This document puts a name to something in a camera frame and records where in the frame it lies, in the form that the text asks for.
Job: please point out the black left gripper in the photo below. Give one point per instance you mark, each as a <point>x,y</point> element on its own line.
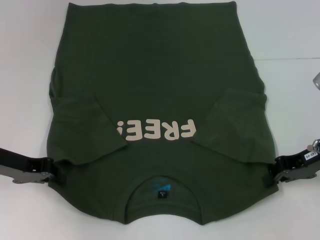
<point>20,165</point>

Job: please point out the dark green FREE t-shirt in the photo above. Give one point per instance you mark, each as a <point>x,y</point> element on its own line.
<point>160,75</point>

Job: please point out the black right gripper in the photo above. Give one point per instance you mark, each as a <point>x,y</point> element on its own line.
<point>302,165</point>

